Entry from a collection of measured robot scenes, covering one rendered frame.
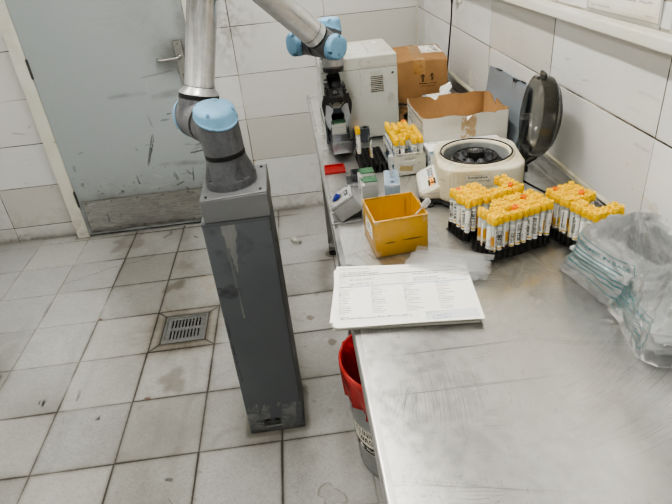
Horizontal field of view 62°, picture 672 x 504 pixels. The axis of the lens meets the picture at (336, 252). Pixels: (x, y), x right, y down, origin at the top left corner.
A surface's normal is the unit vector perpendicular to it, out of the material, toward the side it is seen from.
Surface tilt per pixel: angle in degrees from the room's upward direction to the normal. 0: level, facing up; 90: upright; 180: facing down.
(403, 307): 0
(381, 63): 89
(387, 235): 90
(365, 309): 0
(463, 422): 0
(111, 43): 90
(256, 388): 90
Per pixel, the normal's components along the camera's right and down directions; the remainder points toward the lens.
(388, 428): -0.09, -0.85
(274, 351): 0.10, 0.51
